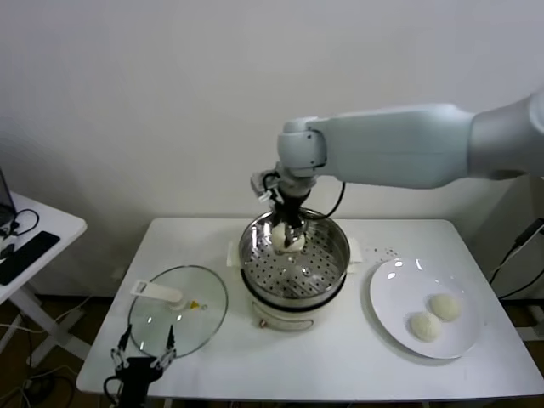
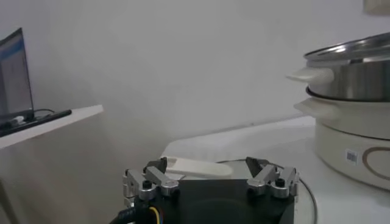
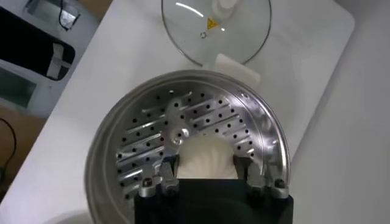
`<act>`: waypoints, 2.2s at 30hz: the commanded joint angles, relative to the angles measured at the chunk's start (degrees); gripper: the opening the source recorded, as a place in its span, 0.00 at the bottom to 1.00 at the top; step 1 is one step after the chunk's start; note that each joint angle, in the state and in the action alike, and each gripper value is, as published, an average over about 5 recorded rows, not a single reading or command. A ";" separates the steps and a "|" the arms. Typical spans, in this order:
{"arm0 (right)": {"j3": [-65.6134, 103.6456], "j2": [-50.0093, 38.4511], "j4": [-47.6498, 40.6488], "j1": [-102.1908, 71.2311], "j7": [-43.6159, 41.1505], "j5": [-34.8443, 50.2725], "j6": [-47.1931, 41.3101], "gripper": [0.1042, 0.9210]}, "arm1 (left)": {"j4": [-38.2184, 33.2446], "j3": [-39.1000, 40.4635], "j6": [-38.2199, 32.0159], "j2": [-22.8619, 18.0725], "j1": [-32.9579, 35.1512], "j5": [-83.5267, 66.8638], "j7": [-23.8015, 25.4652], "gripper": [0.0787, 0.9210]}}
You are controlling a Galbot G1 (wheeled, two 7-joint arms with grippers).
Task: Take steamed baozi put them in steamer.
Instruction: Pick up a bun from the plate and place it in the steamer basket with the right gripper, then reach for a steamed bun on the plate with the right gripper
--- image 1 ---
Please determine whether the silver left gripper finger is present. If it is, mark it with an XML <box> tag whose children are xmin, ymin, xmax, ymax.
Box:
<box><xmin>110</xmin><ymin>323</ymin><xmax>133</xmax><ymax>371</ymax></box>
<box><xmin>152</xmin><ymin>325</ymin><xmax>178</xmax><ymax>370</ymax></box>

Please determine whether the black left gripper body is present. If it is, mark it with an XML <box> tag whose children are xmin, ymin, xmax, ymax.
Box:
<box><xmin>115</xmin><ymin>358</ymin><xmax>165</xmax><ymax>408</ymax></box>

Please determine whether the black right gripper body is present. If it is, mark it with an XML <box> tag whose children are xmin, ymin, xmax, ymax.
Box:
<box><xmin>274</xmin><ymin>193</ymin><xmax>314</xmax><ymax>222</ymax></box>

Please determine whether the stainless steel steamer basket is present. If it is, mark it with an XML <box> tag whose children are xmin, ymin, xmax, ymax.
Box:
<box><xmin>227</xmin><ymin>207</ymin><xmax>366</xmax><ymax>301</ymax></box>

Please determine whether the white electric cooker pot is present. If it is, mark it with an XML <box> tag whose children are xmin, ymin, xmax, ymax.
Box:
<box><xmin>240</xmin><ymin>267</ymin><xmax>348</xmax><ymax>332</ymax></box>

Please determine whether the large white plate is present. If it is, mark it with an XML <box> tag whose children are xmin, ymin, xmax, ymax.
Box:
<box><xmin>368</xmin><ymin>257</ymin><xmax>484</xmax><ymax>360</ymax></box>

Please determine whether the black flat keyboard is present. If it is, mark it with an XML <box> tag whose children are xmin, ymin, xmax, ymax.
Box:
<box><xmin>0</xmin><ymin>230</ymin><xmax>61</xmax><ymax>286</ymax></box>

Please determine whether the white folding side table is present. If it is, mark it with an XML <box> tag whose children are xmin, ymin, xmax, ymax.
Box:
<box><xmin>0</xmin><ymin>190</ymin><xmax>89</xmax><ymax>371</ymax></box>

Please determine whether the dark laptop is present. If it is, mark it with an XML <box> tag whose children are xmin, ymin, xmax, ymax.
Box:
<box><xmin>0</xmin><ymin>165</ymin><xmax>18</xmax><ymax>226</ymax></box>

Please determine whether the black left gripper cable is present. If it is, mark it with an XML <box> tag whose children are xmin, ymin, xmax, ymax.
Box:
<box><xmin>104</xmin><ymin>376</ymin><xmax>124</xmax><ymax>405</ymax></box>

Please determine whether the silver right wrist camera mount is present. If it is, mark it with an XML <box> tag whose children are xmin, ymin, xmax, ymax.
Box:
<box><xmin>250</xmin><ymin>169</ymin><xmax>281</xmax><ymax>203</ymax></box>

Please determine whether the glass lid with white handle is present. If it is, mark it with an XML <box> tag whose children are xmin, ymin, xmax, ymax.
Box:
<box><xmin>127</xmin><ymin>265</ymin><xmax>230</xmax><ymax>358</ymax></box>

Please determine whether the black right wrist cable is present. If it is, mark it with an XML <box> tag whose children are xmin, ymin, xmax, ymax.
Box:
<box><xmin>305</xmin><ymin>180</ymin><xmax>346</xmax><ymax>218</ymax></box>

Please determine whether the white floor cable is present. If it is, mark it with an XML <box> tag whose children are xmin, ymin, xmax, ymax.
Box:
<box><xmin>0</xmin><ymin>292</ymin><xmax>93</xmax><ymax>337</ymax></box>

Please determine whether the black floor cable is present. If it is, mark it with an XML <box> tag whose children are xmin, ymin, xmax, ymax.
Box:
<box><xmin>16</xmin><ymin>322</ymin><xmax>77</xmax><ymax>396</ymax></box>

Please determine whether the black cable on side table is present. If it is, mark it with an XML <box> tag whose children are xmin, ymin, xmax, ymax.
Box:
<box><xmin>0</xmin><ymin>207</ymin><xmax>41</xmax><ymax>239</ymax></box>

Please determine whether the black wall cable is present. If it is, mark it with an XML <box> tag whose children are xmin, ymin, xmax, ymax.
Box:
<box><xmin>488</xmin><ymin>216</ymin><xmax>544</xmax><ymax>298</ymax></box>

